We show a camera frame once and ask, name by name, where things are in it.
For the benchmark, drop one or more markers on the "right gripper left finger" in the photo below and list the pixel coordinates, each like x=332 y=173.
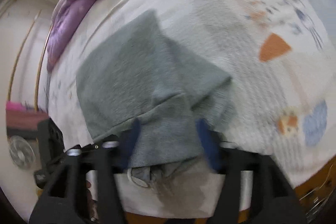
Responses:
x=64 y=197

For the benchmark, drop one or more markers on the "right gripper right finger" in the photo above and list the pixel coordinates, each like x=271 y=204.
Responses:
x=272 y=199

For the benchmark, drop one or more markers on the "grey hooded sweatshirt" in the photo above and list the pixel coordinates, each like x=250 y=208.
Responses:
x=140 y=73

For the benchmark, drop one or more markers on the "white electric fan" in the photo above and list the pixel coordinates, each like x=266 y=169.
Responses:
x=21 y=153

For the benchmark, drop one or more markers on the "dark red framed board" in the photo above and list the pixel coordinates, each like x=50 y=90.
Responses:
x=23 y=121

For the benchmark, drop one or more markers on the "lower wooden wall rail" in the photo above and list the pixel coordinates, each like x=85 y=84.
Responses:
x=38 y=77

